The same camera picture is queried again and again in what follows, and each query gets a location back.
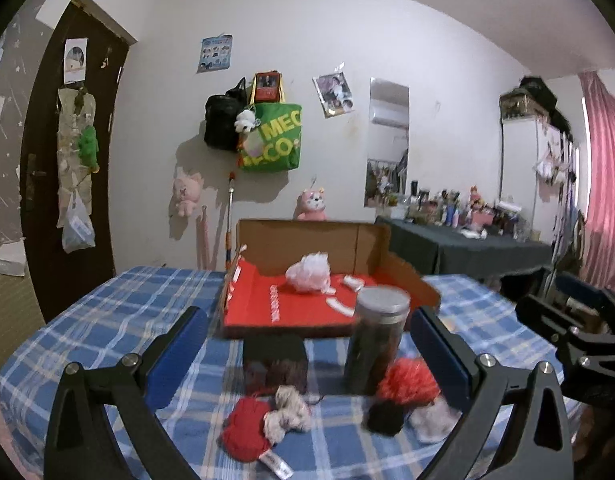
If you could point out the white panda plush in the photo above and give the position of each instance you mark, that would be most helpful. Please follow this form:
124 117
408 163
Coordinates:
246 121

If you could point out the red cardboard box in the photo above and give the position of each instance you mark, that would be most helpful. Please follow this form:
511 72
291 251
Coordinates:
256 297

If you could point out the white mesh bath pouf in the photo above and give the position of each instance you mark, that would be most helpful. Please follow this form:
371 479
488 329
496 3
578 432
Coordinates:
311 274

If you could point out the black square tin box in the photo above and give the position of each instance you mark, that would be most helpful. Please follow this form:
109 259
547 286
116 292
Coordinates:
273 360

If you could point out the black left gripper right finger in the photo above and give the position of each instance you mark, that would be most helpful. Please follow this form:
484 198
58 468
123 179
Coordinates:
536 442

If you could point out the photo collage poster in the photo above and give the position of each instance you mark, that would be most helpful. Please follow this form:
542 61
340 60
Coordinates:
334 93

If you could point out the dark wooden door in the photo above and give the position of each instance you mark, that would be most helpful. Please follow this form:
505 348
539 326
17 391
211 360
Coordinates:
51 168

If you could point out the dark glass jar silver lid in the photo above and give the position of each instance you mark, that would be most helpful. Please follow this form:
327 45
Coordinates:
379 319

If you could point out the blue plaid tablecloth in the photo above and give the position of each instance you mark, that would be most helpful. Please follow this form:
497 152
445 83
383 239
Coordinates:
127 313

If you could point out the baby photo on door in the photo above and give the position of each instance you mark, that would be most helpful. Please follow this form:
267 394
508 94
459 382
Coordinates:
74 65

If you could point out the red yarn ball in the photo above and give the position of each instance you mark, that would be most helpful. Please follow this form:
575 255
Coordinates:
243 436

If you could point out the white tissue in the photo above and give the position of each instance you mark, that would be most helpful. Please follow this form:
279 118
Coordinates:
434 422

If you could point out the green plush on door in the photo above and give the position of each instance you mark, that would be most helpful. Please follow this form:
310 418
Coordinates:
88 148

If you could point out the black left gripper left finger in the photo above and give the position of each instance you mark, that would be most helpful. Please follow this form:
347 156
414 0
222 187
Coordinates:
80 442

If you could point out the white wardrobe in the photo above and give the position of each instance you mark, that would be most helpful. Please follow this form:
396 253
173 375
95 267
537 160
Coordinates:
539 175

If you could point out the wall mirror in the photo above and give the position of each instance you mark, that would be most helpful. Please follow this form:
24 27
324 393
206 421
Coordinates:
388 143

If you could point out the blue wall calendar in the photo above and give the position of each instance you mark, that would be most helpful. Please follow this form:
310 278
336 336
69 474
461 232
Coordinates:
215 54

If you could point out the beige knotted rope toy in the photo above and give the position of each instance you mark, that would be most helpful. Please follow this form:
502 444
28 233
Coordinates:
290 413

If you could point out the mop handle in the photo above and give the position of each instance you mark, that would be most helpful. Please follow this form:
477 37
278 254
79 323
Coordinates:
229 221

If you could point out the dark cloth side table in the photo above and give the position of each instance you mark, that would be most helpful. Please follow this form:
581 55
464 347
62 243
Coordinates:
439 250

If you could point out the white plastic bag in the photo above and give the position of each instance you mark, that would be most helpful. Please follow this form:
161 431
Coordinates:
78 232

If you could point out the pink curtain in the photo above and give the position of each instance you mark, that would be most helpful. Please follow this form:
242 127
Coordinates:
599 264

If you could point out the black pom-pom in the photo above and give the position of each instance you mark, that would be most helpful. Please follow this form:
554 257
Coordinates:
386 418

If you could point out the pink cat plush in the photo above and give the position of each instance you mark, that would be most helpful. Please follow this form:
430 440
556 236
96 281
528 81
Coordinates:
311 205

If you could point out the red white pom-pom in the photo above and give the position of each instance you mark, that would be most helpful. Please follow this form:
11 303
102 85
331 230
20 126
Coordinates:
408 382

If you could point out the red framed picture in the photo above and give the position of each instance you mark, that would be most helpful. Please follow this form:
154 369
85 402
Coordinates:
267 87

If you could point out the black backpack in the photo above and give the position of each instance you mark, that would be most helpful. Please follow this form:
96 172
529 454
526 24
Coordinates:
221 114

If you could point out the pink pig plush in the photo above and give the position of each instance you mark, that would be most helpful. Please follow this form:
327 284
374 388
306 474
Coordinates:
186 192

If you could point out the green tote bag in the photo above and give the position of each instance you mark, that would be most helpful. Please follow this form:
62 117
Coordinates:
275 145

